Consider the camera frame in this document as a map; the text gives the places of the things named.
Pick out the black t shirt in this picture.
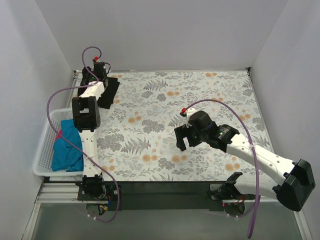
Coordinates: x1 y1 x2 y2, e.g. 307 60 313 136
76 76 121 110

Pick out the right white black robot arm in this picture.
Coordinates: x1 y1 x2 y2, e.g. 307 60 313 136
174 108 316 212

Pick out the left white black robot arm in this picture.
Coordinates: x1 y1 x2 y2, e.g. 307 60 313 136
71 60 108 200

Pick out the floral tablecloth mat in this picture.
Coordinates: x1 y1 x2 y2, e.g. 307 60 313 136
97 71 272 181

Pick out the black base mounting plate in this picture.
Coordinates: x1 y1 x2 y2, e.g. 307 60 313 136
77 181 258 212

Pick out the pink t shirt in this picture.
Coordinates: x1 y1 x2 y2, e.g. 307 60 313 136
55 130 63 140

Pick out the blue t shirt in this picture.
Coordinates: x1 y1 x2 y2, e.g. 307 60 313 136
51 119 84 172

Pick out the white plastic laundry basket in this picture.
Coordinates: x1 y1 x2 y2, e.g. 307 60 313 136
33 108 83 177

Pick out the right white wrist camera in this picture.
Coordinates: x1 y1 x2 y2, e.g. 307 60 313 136
180 107 197 128

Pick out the aluminium frame rail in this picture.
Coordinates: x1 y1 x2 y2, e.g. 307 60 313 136
37 181 300 203

